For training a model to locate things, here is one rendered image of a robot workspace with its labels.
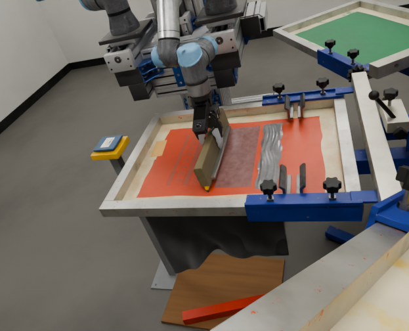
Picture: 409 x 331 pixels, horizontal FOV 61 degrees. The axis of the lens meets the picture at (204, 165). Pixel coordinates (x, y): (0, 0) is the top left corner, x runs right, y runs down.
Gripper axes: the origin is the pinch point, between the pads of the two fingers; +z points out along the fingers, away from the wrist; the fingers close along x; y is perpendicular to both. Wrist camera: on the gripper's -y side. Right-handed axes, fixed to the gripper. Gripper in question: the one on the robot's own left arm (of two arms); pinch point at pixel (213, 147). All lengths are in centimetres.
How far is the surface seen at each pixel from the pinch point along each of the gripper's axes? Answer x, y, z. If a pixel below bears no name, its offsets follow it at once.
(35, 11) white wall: 338, 369, -15
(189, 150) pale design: 11.8, 6.4, 4.4
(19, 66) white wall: 339, 290, 34
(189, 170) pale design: 8.8, -5.7, 4.9
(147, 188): 22.2, -14.4, 5.1
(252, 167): -13.7, -6.2, 5.2
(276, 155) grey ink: -21.5, -0.8, 4.7
